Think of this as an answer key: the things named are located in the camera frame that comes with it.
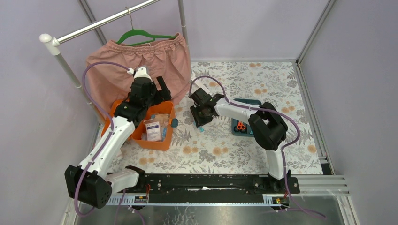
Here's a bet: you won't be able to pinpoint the teal divided tray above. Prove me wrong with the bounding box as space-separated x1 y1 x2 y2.
230 98 262 138

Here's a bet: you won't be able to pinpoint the green clothes hanger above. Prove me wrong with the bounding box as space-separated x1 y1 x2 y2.
116 7 177 46

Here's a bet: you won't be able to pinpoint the orange plastic medicine box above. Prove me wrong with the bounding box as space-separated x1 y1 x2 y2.
100 100 178 151

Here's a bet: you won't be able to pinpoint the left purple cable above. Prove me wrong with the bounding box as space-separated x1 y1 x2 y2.
73 61 134 225

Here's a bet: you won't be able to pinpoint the white rectangular box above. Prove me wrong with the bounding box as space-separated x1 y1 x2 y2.
191 72 213 96

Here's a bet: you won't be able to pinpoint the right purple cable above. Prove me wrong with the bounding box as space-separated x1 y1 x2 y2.
188 75 327 221

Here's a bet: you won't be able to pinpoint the pink fabric shorts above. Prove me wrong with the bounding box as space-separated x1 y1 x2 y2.
85 33 191 119

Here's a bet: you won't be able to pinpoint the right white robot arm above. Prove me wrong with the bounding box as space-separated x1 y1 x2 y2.
189 88 288 193

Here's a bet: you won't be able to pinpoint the silver clothes rack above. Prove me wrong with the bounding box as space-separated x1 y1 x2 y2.
39 10 191 111

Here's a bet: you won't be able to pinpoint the small orange scissors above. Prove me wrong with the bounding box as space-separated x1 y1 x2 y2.
236 121 246 131

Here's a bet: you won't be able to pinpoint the purple cable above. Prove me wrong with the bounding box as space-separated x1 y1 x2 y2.
188 75 327 221
73 61 134 225

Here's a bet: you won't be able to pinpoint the white blue medicine sachet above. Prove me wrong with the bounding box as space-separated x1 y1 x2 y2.
145 121 162 142

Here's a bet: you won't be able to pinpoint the floral table mat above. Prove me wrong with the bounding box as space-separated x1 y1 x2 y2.
109 62 323 174

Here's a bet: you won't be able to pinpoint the black handled scissors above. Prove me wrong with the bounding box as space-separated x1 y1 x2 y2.
233 127 247 134

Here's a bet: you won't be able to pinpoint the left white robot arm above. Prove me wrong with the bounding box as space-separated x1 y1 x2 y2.
64 66 171 210

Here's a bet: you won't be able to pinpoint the bagged latex gloves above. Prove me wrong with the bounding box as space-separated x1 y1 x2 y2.
151 113 170 124

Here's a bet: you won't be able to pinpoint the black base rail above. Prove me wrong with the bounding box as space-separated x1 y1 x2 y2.
123 173 300 206

